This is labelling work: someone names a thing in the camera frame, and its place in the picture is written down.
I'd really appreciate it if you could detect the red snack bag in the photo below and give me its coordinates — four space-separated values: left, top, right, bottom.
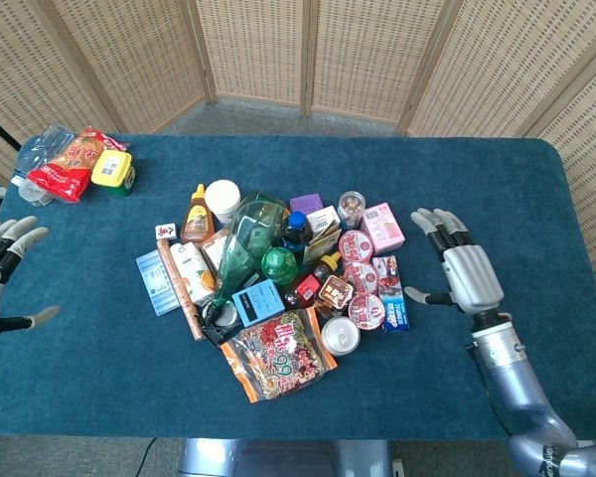
27 126 130 204

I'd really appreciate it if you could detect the robot base blue-grey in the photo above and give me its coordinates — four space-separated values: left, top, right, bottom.
178 437 394 477

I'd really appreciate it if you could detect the amber honey squeeze bottle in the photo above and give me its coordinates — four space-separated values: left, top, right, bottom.
179 183 218 245

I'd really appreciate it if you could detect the clear crumpled plastic bottle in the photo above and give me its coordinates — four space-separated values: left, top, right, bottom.
10 123 75 208

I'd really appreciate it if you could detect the light blue tissue packet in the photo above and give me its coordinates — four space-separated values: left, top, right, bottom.
134 248 182 317

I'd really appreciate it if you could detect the yellow green paper packet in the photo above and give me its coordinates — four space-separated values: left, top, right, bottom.
302 226 344 265

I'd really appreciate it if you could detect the white box with barcode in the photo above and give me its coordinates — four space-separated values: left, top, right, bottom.
305 205 342 236

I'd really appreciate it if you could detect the blue carpet table cover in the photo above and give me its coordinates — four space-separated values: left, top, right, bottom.
0 133 596 441

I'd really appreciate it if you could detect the wicker folding screen panel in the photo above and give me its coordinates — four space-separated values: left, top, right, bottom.
47 0 218 135
301 0 451 126
524 37 596 344
398 0 596 139
194 0 312 116
0 0 118 186

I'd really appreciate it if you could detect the round silver tin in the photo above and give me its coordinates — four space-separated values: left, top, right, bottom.
206 302 240 332

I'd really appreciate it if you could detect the orange white small box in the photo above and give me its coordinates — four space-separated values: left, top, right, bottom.
200 228 232 272

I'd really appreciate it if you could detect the blue box with black label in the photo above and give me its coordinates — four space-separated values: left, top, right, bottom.
230 278 286 328

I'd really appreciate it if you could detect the orange mixed snack bag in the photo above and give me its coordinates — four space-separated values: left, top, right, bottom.
220 306 340 404

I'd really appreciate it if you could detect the large dark green clear bottle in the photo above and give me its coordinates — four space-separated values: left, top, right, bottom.
211 192 292 310

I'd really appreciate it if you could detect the blue red snack packet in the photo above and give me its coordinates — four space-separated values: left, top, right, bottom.
372 254 411 334

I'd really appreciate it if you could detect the dark soda bottle blue cap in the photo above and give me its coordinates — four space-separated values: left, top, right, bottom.
282 210 314 260

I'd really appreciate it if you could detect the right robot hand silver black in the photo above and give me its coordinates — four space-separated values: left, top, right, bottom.
404 208 506 316

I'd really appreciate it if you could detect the clear jar of nuts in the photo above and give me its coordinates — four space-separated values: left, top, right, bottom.
336 190 369 232

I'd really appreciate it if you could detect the small red box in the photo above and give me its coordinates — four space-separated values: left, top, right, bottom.
294 273 322 302

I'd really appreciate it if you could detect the long brown stick packet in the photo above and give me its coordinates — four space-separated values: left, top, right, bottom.
156 238 207 343

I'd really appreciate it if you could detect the green tub with yellow lid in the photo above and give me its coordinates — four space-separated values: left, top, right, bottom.
90 150 137 197

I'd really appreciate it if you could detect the silver drink can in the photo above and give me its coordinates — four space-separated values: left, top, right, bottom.
320 315 363 358

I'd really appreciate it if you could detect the purple box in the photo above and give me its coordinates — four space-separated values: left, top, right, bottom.
288 192 326 217

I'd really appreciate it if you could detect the black plastic wrapper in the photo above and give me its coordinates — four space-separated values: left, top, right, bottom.
200 317 240 347

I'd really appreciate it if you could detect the pink box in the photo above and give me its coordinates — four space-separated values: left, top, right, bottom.
360 201 407 256

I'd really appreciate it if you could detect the white green orange-print carton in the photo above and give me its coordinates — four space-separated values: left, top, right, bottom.
169 240 217 307

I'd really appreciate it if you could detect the black floor cable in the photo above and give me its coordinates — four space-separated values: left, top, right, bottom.
138 437 159 477

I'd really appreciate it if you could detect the white round jar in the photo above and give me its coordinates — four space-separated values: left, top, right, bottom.
204 179 242 228

